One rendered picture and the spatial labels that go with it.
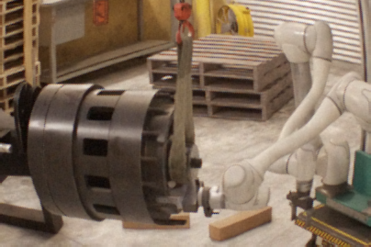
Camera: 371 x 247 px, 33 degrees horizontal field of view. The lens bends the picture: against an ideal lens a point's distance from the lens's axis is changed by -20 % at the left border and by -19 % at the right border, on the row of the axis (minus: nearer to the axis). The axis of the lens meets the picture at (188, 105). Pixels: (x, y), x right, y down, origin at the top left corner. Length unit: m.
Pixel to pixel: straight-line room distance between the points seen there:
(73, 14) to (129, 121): 4.93
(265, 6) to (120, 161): 6.36
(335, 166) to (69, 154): 1.32
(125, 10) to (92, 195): 6.38
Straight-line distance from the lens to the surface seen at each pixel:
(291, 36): 3.08
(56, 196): 2.62
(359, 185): 3.30
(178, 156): 2.57
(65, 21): 7.29
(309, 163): 2.98
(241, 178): 2.24
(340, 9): 8.02
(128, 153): 2.45
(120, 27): 8.78
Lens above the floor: 1.74
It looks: 15 degrees down
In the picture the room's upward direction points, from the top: 3 degrees counter-clockwise
